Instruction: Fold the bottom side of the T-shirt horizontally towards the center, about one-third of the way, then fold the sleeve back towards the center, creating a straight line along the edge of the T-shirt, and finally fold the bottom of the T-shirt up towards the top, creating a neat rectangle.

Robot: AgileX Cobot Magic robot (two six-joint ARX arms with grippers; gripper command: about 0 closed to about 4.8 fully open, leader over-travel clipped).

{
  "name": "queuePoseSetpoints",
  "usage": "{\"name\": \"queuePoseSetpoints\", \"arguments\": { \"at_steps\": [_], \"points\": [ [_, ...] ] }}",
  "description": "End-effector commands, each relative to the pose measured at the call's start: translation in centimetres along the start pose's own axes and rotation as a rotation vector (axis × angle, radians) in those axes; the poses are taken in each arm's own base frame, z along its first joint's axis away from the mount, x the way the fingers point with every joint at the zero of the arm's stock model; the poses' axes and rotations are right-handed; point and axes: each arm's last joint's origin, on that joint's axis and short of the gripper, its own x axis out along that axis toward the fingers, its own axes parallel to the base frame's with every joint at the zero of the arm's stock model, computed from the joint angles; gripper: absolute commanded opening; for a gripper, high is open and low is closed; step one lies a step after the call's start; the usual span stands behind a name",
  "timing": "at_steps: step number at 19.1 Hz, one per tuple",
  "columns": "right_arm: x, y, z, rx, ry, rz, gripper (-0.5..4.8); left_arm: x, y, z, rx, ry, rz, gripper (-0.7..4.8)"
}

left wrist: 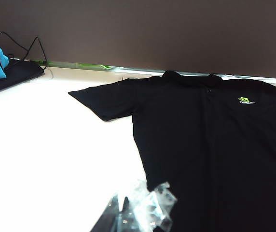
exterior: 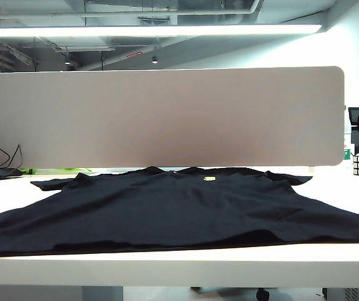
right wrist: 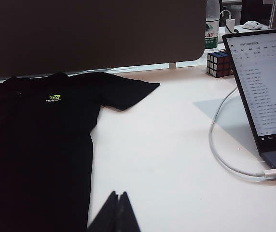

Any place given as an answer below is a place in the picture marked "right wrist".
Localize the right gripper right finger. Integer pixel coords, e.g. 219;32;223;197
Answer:
116;191;141;232

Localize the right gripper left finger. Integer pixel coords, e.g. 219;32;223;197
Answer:
87;190;118;232

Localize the black T-shirt with green logo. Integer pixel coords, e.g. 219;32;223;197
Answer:
0;72;161;232

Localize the Rubik's cube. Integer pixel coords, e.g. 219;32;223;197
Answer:
206;50;234;78

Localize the beige desk divider panel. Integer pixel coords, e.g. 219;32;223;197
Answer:
0;0;207;80

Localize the dark grey open laptop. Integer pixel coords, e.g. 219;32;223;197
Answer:
221;27;276;193

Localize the clear water bottle green label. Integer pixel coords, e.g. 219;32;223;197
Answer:
204;0;221;53

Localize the white power adapter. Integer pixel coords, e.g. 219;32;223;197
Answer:
224;14;235;34

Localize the white computer mouse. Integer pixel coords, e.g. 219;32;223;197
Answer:
242;20;262;31

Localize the black office chair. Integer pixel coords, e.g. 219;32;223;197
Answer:
239;0;273;25

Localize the white laptop charging cable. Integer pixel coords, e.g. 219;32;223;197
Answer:
209;87;276;182

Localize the thin white adapter cable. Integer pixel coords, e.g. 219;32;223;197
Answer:
219;9;233;25

